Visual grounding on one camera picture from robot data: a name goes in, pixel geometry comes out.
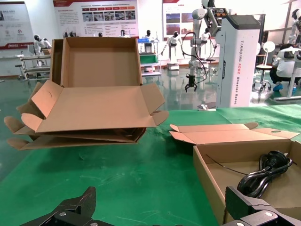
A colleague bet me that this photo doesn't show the wall poster photo row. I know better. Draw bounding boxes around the wall poster photo row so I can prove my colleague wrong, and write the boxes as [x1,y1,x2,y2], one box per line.
[52,0,140,39]

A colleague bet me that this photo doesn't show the white wheeled robot tower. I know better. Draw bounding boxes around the white wheeled robot tower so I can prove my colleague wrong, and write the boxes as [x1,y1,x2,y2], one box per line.
[214,13,267,109]

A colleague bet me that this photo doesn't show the black power cable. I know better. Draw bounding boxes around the black power cable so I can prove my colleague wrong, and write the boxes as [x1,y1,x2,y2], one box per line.
[236,150,293,201]

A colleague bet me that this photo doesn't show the metal table clamp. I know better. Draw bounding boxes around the metal table clamp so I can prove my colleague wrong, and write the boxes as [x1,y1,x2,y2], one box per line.
[197,103,216,112]

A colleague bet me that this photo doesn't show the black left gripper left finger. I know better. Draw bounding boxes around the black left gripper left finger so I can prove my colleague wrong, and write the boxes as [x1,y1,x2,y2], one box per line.
[25,186,104,226]

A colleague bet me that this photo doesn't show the green storage bin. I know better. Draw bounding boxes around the green storage bin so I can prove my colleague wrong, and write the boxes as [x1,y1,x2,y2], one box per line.
[139,54,158,65]

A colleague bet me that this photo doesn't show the black background claw gripper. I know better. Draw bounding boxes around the black background claw gripper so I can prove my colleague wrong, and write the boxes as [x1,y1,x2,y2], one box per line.
[183,73,198,93]

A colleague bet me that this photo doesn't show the wall poster red stripe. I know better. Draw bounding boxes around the wall poster red stripe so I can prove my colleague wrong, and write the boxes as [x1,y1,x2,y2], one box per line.
[0,1,35,50]

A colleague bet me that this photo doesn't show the white desk frame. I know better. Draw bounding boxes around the white desk frame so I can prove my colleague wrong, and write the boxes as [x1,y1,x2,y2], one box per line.
[273,53,301,102]

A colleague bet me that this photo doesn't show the steel workbench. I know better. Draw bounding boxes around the steel workbench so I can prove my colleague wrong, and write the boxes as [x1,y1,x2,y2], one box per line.
[15,48,52,81]

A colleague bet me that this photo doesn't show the crouching person white shirt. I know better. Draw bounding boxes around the crouching person white shirt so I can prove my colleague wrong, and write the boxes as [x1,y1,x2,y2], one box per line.
[269,43,301,93]

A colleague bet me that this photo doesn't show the green tablecloth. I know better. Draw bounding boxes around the green tablecloth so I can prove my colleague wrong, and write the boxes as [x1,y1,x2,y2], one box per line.
[0,103,301,226]

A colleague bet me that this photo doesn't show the black swivel stool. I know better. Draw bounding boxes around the black swivel stool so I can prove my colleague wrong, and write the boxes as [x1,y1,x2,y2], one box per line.
[252,65,274,92]

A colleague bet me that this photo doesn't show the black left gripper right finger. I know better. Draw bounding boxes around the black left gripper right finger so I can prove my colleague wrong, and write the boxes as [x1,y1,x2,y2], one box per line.
[221,185,301,226]

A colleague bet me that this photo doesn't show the white shelving rack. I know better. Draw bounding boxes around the white shelving rack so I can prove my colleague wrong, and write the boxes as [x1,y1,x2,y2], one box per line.
[138,38,163,76]

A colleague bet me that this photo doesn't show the white standing fan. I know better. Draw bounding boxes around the white standing fan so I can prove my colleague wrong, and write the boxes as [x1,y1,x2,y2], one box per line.
[260,41,276,67]

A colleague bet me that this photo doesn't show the wall poster red pictures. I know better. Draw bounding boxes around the wall poster red pictures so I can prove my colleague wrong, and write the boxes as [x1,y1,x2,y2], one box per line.
[161,0,203,39]

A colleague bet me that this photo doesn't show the thin black wire tie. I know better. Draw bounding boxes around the thin black wire tie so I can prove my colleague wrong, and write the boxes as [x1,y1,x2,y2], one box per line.
[205,153,246,175]

